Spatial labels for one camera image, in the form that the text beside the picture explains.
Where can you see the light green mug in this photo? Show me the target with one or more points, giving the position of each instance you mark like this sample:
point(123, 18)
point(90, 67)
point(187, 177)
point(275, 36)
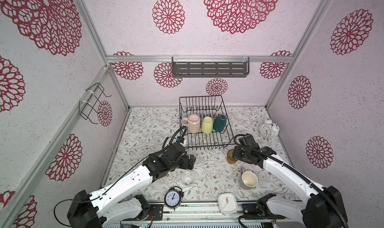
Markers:
point(207, 125)

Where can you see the grey cream mug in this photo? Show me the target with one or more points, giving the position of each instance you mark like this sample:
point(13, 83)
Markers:
point(249, 180)

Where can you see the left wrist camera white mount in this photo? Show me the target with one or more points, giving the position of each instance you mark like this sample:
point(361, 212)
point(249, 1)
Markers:
point(181, 140)

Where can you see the dark green mug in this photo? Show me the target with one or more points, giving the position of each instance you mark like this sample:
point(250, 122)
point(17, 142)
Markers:
point(220, 123)

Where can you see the black alarm clock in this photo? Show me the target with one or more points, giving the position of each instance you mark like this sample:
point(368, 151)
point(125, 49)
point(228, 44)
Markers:
point(173, 197)

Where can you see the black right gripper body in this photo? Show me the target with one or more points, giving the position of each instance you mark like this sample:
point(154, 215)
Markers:
point(240, 155)

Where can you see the grey wall shelf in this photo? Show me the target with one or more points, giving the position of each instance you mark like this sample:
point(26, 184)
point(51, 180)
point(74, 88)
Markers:
point(210, 69)

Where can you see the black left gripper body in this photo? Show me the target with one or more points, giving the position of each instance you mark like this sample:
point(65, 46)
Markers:
point(183, 162)

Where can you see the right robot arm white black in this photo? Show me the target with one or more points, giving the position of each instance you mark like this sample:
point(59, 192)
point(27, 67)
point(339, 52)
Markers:
point(318, 206)

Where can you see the amber glass cup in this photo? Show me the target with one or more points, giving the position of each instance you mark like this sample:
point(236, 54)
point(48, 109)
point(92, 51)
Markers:
point(230, 157)

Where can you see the white square clock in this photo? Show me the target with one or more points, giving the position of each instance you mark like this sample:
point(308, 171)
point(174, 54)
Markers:
point(227, 204)

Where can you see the black wire wall holder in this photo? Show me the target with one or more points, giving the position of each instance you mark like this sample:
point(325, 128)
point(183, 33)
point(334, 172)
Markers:
point(96, 109)

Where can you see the white twin bell alarm clock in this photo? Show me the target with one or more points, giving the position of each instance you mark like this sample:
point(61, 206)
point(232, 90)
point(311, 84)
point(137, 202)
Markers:
point(268, 129)

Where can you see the clear drinking glass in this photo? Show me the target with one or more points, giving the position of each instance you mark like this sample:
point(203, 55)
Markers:
point(188, 178)

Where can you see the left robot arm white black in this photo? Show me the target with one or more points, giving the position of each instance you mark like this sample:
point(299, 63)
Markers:
point(105, 206)

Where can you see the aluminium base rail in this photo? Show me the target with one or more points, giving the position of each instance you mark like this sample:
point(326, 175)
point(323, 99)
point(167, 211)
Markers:
point(188, 213)

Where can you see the pink iridescent mug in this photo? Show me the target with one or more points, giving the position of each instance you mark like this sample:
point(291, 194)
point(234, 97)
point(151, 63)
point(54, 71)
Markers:
point(192, 122)

